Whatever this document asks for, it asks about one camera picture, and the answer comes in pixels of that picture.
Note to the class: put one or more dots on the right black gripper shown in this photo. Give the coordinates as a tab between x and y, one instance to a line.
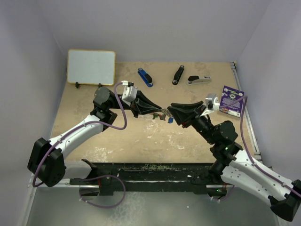
182	111

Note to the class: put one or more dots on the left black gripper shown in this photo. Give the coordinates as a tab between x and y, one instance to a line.
142	105

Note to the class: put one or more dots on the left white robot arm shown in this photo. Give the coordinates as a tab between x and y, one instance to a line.
48	158

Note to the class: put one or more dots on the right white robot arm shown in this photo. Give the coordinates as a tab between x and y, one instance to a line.
235	165

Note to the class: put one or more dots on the key with blue tag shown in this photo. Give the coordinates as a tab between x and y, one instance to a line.
170	120

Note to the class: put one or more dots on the blue stapler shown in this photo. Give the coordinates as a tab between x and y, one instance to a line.
145	77

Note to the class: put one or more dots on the grey black stapler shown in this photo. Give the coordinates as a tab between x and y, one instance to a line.
196	79

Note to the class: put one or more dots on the purple card package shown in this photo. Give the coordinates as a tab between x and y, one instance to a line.
230	95

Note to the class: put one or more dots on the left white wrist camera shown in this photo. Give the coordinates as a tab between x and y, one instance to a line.
130	92

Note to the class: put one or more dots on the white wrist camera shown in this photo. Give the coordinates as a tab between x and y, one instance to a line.
212	104
130	92

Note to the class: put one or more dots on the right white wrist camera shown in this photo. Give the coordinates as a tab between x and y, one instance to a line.
212	104

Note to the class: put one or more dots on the small whiteboard yellow frame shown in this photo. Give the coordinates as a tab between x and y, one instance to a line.
91	67

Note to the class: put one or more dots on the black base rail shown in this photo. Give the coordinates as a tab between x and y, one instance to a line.
107	178

